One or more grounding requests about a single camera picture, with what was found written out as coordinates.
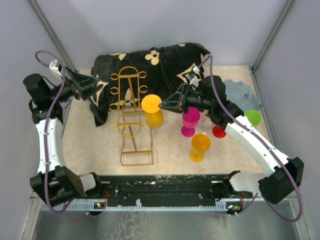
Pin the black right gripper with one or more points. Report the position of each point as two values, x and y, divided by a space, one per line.
173 103

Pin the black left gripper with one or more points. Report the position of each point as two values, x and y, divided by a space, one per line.
79 82

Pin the pink plastic wine glass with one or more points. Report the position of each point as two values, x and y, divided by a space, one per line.
190 121

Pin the orange plastic wine glass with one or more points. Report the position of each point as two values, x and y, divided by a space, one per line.
200 144

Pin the red plastic wine glass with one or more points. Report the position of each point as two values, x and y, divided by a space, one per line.
218 132

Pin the green plastic wine glass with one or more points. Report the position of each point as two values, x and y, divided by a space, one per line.
253 116

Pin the clear wine glass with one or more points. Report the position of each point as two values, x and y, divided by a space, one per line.
205 123

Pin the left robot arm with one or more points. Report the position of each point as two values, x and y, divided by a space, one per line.
54 183

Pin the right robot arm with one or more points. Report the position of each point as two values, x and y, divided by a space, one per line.
281 175

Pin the black patterned plush blanket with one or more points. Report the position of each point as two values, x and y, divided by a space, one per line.
166 68

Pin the light blue denim cloth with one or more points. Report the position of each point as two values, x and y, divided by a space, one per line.
242 95

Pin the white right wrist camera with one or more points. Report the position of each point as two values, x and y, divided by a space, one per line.
192 77

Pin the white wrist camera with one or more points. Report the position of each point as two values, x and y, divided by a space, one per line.
192 77
56 69

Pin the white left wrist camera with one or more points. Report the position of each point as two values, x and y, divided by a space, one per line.
56 69

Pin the gold wire glass rack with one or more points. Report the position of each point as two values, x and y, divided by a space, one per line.
135 151

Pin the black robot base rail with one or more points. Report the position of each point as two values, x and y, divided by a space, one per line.
173 190

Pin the grey cable duct strip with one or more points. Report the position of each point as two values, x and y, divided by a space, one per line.
95 205

